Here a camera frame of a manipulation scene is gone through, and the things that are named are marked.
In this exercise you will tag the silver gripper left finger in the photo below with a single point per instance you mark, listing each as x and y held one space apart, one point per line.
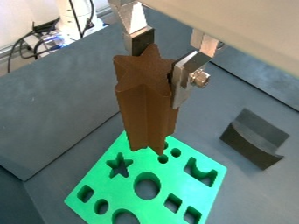
138 33

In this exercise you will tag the brown star-shaped peg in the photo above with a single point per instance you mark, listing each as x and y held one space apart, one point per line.
144 95

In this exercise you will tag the green shape sorter board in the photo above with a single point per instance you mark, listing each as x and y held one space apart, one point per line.
141 187

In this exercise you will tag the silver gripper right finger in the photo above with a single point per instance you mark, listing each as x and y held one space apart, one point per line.
189 72

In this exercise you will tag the dark grey curved block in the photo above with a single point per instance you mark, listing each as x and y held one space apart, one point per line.
254 138

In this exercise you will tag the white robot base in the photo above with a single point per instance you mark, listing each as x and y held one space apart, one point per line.
79 20

